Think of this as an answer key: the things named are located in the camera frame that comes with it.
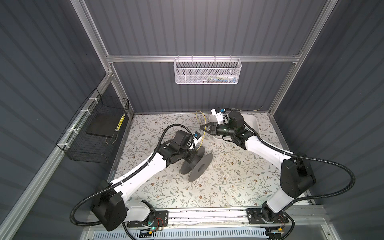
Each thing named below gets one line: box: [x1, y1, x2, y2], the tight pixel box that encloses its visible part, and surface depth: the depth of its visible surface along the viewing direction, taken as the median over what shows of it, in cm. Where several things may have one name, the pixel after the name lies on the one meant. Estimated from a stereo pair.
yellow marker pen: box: [116, 113, 126, 132], surface depth 82 cm
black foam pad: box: [86, 113, 124, 138], surface depth 76 cm
